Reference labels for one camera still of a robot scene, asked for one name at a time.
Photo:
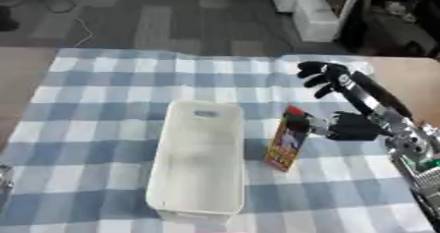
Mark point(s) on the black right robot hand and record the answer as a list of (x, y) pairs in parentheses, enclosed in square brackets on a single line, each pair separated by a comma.
[(358, 127)]

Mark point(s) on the colourful printed carton box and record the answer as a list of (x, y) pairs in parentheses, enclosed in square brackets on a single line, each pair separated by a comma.
[(284, 145)]

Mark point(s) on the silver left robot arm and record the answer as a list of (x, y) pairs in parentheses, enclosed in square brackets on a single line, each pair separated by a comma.
[(4, 184)]

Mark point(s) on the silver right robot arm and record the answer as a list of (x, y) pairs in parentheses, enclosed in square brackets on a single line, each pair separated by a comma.
[(421, 164)]

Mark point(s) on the dark equipment pile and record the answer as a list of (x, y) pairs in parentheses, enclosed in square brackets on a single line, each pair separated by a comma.
[(401, 20)]

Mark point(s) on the white cabinet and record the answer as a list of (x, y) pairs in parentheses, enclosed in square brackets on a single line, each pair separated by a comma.
[(315, 11)]

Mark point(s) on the white plastic bin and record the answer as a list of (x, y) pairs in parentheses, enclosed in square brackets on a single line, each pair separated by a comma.
[(198, 164)]

